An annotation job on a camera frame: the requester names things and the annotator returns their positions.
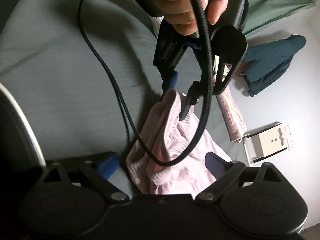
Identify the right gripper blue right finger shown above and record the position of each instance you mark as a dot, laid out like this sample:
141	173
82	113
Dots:
227	174

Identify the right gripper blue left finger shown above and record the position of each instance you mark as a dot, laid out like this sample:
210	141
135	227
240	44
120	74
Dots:
98	171

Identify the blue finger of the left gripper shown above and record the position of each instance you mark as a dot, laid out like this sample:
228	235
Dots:
194	93
169	79

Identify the mauve pink ribbed garment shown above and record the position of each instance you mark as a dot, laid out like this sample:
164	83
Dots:
167	137

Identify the person left hand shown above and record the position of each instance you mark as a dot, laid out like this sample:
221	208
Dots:
180	13

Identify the pink yellow striped knit sweater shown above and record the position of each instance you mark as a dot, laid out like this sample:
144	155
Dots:
233	118

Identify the dark teal hanging jacket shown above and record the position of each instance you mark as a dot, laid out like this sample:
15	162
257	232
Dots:
266	63

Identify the white black wooden chair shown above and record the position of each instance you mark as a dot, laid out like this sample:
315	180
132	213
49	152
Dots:
265	143

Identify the dark grey bed sheet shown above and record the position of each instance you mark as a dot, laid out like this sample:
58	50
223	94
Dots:
77	81

